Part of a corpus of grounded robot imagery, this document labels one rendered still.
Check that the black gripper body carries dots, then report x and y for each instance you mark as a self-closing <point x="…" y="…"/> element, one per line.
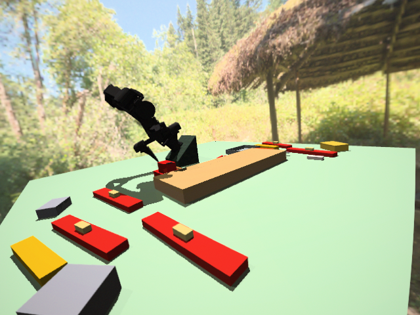
<point x="142" y="145"/>

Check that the tan rectangular panel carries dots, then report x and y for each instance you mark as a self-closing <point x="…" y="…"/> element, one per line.
<point x="193" y="182"/>

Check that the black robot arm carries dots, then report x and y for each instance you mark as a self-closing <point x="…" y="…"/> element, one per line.
<point x="130" y="100"/>

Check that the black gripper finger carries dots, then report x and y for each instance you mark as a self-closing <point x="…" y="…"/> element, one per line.
<point x="150" y="153"/>
<point x="176" y="139"/>

